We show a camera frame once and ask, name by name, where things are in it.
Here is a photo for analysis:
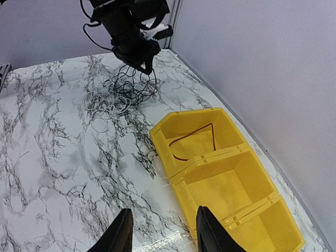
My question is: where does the yellow bin middle compartment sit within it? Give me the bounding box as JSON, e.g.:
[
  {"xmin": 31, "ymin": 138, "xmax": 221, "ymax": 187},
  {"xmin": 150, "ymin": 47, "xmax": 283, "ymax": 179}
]
[{"xmin": 170, "ymin": 147, "xmax": 278, "ymax": 226}]

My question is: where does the yellow bin right compartment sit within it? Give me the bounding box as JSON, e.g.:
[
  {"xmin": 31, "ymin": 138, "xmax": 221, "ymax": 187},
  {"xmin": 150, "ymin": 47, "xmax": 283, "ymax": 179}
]
[{"xmin": 220, "ymin": 195, "xmax": 305, "ymax": 251}]

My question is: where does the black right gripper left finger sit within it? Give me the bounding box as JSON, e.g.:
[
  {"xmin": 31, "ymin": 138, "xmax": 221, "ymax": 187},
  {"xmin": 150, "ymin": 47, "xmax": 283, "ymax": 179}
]
[{"xmin": 88, "ymin": 208, "xmax": 133, "ymax": 252}]

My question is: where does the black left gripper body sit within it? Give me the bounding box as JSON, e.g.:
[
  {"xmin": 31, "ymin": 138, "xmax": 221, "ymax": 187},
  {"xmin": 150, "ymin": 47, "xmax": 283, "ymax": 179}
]
[{"xmin": 111, "ymin": 31, "xmax": 161, "ymax": 61}]

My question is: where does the aluminium frame right rear post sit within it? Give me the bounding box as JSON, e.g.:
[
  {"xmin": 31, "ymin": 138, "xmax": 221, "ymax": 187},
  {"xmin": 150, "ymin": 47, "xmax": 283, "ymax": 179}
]
[{"xmin": 166, "ymin": 0, "xmax": 183, "ymax": 49}]

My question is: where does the red cable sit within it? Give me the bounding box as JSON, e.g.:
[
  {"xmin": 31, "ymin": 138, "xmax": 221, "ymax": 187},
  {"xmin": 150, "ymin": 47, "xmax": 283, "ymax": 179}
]
[{"xmin": 169, "ymin": 122, "xmax": 217, "ymax": 161}]

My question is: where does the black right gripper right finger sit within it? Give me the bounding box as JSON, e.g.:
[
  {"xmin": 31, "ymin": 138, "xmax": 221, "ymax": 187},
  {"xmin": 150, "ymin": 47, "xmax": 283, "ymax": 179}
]
[{"xmin": 196, "ymin": 206, "xmax": 245, "ymax": 252}]

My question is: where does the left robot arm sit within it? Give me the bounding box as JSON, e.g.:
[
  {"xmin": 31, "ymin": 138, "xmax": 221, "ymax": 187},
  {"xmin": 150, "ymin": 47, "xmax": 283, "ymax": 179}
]
[{"xmin": 80, "ymin": 0, "xmax": 173, "ymax": 75}]

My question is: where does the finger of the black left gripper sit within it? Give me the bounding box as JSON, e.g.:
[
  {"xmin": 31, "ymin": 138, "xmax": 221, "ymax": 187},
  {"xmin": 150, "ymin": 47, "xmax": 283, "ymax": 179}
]
[
  {"xmin": 144, "ymin": 55, "xmax": 154, "ymax": 75},
  {"xmin": 123, "ymin": 59, "xmax": 145, "ymax": 73}
]

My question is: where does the yellow bin left compartment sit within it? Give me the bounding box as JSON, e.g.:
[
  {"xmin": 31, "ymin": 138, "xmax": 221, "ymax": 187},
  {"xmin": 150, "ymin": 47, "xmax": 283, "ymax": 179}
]
[{"xmin": 150, "ymin": 108, "xmax": 249, "ymax": 180}]

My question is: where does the yellow bin compartment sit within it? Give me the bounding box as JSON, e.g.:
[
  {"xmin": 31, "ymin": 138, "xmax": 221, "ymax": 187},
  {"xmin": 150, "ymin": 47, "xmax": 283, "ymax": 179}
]
[
  {"xmin": 150, "ymin": 108, "xmax": 249, "ymax": 180},
  {"xmin": 170, "ymin": 147, "xmax": 278, "ymax": 226},
  {"xmin": 220, "ymin": 195, "xmax": 305, "ymax": 251}
]

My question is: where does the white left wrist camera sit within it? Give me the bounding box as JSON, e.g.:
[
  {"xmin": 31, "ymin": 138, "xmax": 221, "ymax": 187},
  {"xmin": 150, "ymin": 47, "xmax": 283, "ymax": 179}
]
[{"xmin": 140, "ymin": 21, "xmax": 173, "ymax": 41}]

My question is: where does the black thin cable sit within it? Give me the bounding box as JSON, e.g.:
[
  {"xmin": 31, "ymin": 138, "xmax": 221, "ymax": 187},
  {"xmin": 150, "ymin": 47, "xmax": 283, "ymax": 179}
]
[{"xmin": 103, "ymin": 64, "xmax": 161, "ymax": 106}]

